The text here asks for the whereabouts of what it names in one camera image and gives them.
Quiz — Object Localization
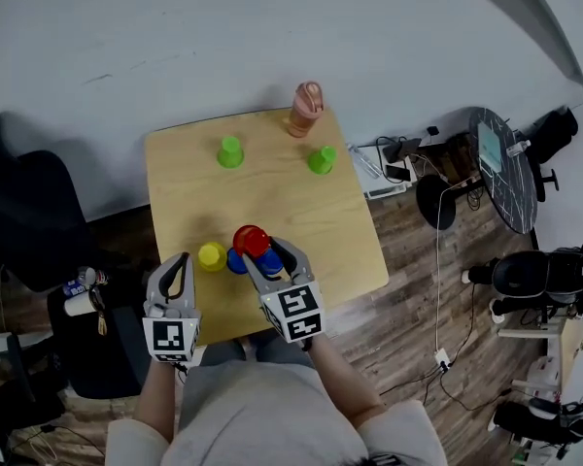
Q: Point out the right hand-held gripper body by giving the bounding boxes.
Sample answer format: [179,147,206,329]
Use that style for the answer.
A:
[259,279,326,344]

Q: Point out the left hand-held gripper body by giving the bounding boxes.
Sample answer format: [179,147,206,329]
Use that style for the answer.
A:
[142,301,203,363]

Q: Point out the blue paper cup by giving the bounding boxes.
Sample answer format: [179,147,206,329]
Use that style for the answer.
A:
[256,248,286,276]
[226,247,250,276]

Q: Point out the yellow paper cup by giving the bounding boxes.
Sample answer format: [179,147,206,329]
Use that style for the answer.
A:
[197,241,228,273]

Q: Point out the red paper cup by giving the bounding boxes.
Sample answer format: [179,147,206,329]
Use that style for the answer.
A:
[232,224,272,260]

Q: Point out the green paper cup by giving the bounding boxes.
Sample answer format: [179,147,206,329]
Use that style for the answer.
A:
[306,145,338,176]
[216,135,246,170]

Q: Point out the person's left forearm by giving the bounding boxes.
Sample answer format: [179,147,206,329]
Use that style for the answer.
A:
[133,356,184,444]

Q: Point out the person's right forearm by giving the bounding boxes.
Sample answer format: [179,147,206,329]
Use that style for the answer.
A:
[305,332,388,431]

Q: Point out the person's grey trousers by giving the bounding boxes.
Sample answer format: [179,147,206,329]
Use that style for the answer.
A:
[201,330,317,371]

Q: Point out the metal drink can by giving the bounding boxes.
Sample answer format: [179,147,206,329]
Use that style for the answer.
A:
[76,265,109,288]

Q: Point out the white cylinder container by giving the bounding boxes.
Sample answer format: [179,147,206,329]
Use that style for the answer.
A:
[63,291,98,317]

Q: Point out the person's beige shirt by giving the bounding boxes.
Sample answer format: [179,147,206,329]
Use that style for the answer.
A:
[105,359,448,466]

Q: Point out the white toaster oven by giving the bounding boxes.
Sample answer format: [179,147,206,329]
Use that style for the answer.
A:
[359,155,417,201]

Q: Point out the black office chair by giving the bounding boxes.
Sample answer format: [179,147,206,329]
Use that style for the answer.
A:
[0,114,152,400]
[527,107,580,203]

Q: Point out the black smartphone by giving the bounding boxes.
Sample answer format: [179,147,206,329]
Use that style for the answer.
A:
[385,163,413,183]

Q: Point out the small black bag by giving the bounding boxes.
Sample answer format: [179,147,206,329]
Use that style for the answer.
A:
[382,137,423,164]

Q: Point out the pink water bottle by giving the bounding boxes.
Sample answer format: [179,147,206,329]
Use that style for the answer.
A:
[286,81,326,139]

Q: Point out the black grey-rimmed chair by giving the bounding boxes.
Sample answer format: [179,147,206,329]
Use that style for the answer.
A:
[491,248,583,305]

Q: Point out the round black marble table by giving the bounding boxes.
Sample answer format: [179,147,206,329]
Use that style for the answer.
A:
[416,106,539,236]

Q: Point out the teal book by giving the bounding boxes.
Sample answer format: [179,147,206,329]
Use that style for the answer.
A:
[476,121,501,177]

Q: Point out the wooden-top white desk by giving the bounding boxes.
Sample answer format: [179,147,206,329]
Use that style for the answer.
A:
[497,316,583,392]

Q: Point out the wooden keychain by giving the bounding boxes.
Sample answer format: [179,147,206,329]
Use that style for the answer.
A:
[90,286,109,337]

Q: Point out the black cable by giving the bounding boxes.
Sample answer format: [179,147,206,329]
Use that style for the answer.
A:
[436,371,514,413]
[377,364,441,397]
[446,282,477,368]

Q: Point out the white cable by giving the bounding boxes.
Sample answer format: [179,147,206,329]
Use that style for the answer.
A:
[434,180,472,353]

